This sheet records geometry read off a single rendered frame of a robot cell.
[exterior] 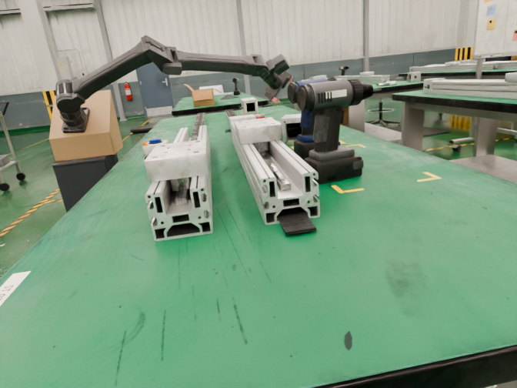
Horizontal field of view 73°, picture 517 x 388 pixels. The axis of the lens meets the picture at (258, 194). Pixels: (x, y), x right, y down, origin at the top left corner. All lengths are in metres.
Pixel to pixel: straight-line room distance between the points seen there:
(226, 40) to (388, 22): 5.58
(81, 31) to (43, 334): 12.51
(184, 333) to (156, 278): 0.13
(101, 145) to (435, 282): 1.32
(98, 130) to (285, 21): 11.45
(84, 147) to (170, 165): 0.94
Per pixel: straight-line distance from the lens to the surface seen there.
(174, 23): 12.43
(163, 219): 0.61
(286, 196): 0.61
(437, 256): 0.53
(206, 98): 3.46
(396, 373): 0.36
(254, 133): 0.89
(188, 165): 0.65
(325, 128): 0.80
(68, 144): 1.57
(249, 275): 0.48
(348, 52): 13.30
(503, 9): 4.24
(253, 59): 1.51
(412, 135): 2.97
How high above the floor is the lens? 1.03
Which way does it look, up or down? 19 degrees down
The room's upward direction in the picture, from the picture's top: 6 degrees counter-clockwise
